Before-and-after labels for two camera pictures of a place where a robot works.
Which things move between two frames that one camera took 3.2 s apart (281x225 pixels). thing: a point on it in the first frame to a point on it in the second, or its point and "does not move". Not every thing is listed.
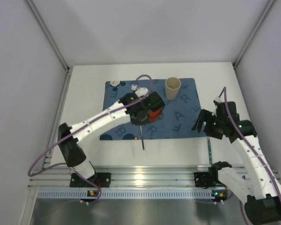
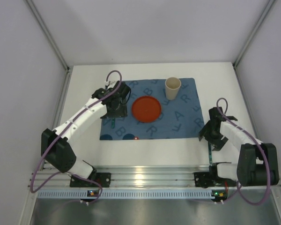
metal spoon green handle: [210, 151] does not move
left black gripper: [154, 103] to [117, 112]
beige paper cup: [172, 86] does not move
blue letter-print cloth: [179, 117] does not move
